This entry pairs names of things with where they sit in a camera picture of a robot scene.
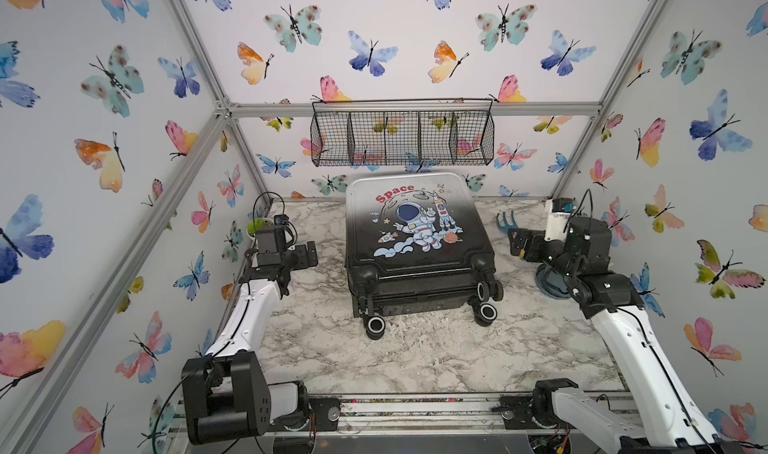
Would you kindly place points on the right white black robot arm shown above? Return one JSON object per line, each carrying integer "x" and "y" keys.
{"x": 671, "y": 420}

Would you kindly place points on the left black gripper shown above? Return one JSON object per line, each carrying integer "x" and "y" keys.
{"x": 302, "y": 261}

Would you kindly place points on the white flower plant grey pot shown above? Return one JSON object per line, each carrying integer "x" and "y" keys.
{"x": 553, "y": 284}

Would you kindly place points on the small green plant white pot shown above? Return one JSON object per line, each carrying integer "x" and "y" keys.
{"x": 256, "y": 225}

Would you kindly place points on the black wire wall basket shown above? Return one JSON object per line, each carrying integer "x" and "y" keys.
{"x": 430, "y": 133}

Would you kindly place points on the teal yellow garden fork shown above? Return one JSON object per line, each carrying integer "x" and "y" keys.
{"x": 505, "y": 221}

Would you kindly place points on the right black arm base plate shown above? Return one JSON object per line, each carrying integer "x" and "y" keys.
{"x": 528, "y": 412}

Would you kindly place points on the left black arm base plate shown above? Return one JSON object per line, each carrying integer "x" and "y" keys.
{"x": 321, "y": 414}

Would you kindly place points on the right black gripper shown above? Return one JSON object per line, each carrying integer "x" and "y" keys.
{"x": 527, "y": 236}

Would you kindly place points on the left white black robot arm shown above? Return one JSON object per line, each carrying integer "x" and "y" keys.
{"x": 225, "y": 393}

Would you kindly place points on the black white space suitcase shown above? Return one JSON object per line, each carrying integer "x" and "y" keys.
{"x": 416, "y": 243}

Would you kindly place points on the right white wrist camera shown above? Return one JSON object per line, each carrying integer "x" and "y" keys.
{"x": 558, "y": 211}

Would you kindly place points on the aluminium front rail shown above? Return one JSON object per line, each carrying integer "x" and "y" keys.
{"x": 441, "y": 413}

